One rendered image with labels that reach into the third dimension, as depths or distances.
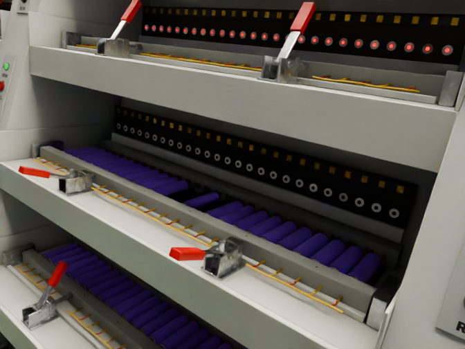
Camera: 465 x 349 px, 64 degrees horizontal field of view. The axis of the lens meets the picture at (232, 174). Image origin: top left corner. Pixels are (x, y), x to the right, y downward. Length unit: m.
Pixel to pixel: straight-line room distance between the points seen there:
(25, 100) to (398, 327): 0.62
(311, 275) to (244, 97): 0.18
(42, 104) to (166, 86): 0.33
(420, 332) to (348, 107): 0.17
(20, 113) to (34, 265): 0.26
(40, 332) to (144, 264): 0.23
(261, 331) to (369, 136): 0.19
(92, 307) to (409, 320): 0.44
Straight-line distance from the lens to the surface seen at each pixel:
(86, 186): 0.56
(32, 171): 0.52
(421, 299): 0.30
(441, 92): 0.35
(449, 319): 0.30
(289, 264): 0.37
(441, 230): 0.29
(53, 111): 0.73
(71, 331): 0.60
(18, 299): 0.68
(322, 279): 0.36
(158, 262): 0.41
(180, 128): 0.62
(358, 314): 0.36
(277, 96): 0.35
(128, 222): 0.47
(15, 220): 0.75
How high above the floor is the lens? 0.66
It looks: 3 degrees down
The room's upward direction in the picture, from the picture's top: 17 degrees clockwise
